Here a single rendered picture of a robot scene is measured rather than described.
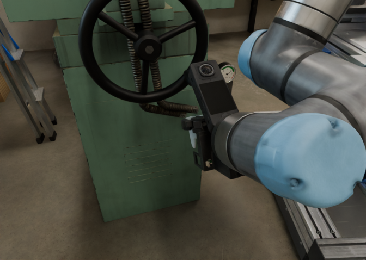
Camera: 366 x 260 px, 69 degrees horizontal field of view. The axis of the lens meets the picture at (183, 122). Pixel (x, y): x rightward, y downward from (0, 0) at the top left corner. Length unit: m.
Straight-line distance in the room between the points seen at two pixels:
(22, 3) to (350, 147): 0.73
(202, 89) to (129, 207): 0.89
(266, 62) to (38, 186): 1.33
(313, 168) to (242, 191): 1.15
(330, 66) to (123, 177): 0.88
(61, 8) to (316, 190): 0.70
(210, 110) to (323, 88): 0.14
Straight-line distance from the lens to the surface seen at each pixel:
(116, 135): 0.94
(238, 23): 3.73
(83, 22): 0.59
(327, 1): 0.37
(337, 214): 1.13
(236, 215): 1.27
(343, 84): 0.30
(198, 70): 0.40
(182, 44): 0.83
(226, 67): 0.84
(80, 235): 1.26
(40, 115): 1.70
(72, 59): 0.81
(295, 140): 0.21
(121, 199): 1.17
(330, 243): 1.01
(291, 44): 0.36
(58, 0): 0.78
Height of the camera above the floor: 1.01
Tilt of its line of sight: 35 degrees down
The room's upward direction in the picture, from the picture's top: straight up
